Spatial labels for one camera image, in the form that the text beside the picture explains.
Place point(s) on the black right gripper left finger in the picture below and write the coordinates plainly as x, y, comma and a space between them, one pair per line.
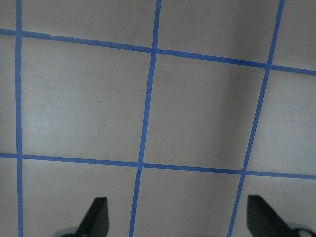
96, 220

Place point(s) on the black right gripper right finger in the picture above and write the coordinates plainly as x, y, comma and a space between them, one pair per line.
263, 221

